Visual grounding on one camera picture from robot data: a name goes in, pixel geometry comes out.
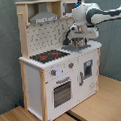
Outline black toy stovetop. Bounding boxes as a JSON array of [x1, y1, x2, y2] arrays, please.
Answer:
[[30, 50, 68, 63]]

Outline grey toy sink basin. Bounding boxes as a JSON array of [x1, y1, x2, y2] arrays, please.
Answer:
[[61, 44, 92, 52]]

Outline grey cabinet door handle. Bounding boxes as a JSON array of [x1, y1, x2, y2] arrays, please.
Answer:
[[79, 72, 83, 86]]

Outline toy oven door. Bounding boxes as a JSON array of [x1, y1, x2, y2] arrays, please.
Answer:
[[52, 76, 72, 109]]

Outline wooden toy kitchen unit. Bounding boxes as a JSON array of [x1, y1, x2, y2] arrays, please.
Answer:
[[17, 0, 101, 121]]

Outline grey toy range hood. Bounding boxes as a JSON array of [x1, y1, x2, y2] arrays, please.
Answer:
[[30, 3, 59, 24]]

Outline right red stove knob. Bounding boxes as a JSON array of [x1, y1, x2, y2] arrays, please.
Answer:
[[69, 62, 74, 68]]

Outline grey toy ice dispenser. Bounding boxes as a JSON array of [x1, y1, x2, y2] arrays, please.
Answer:
[[84, 60, 93, 79]]

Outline black toy faucet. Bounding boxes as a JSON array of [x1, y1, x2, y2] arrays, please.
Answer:
[[63, 29, 71, 45]]

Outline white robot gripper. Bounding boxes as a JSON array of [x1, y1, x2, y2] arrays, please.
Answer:
[[70, 23, 94, 33]]

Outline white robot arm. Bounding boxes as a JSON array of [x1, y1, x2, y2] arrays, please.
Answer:
[[72, 2, 121, 28]]

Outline white toy microwave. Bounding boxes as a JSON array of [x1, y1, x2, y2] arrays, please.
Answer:
[[61, 0, 81, 17]]

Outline small silver toy pot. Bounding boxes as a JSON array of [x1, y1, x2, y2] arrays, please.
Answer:
[[71, 30, 99, 39]]

